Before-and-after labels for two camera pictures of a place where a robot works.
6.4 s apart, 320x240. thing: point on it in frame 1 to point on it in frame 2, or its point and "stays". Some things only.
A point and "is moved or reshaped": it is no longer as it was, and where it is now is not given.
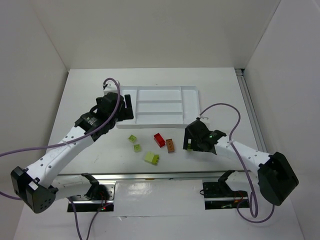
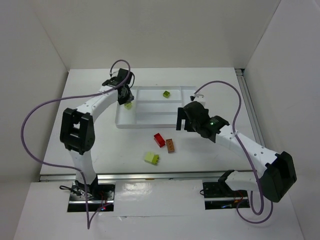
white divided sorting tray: [161, 106] stays
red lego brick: [159, 140] stays
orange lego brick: [170, 145] stays
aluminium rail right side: [251, 114] stays
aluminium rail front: [103, 177] stays
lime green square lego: [132, 138] is moved or reshaped
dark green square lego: [189, 149] to [166, 94]
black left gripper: [126, 110] to [124, 96]
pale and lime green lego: [151, 157] stays
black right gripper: [188, 138] to [184, 119]
